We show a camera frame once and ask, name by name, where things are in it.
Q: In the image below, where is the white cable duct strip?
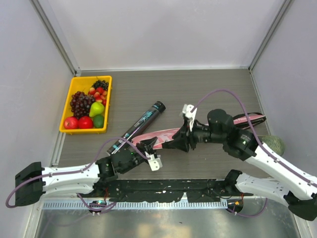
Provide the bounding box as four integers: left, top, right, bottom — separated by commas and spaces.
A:
42, 199, 228, 210

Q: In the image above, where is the purple grape bunch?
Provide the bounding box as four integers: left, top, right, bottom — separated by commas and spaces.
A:
70, 91, 96, 119

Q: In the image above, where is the green pear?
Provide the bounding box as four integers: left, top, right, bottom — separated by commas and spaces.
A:
89, 102, 105, 118

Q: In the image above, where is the green lime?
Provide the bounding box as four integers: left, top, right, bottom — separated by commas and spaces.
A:
93, 115, 105, 128

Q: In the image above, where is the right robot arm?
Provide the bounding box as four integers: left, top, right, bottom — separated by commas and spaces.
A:
162, 109, 317, 221

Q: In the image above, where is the black shuttlecock tube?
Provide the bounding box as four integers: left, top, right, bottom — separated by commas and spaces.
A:
107, 101, 166, 154

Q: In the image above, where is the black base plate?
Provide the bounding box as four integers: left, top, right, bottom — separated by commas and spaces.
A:
80, 179, 242, 203

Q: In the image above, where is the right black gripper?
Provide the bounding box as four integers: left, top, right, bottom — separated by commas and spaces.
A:
169, 117, 225, 152

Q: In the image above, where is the black grape bunch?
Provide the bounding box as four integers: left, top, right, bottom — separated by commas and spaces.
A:
92, 80, 109, 91

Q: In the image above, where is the left red apple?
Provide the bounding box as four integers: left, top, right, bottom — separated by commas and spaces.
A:
63, 117, 79, 129

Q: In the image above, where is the green netted melon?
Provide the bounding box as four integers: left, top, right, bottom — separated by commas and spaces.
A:
260, 135, 285, 157

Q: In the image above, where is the yellow plastic bin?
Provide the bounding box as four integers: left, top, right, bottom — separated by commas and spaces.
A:
59, 76, 112, 134

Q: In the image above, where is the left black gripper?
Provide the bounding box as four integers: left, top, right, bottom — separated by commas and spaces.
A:
120, 136, 159, 174

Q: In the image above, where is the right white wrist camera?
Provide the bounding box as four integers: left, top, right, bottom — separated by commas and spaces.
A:
181, 104, 197, 132

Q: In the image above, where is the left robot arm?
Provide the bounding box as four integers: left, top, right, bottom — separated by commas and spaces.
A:
13, 137, 162, 207

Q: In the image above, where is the red apple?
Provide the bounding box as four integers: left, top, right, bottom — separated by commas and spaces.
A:
63, 117, 79, 129
78, 116, 94, 129

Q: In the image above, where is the right red apple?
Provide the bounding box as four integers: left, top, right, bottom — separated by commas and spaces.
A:
78, 116, 94, 129

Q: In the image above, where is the pink racket bag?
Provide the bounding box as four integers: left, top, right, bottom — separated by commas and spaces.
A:
132, 113, 266, 150

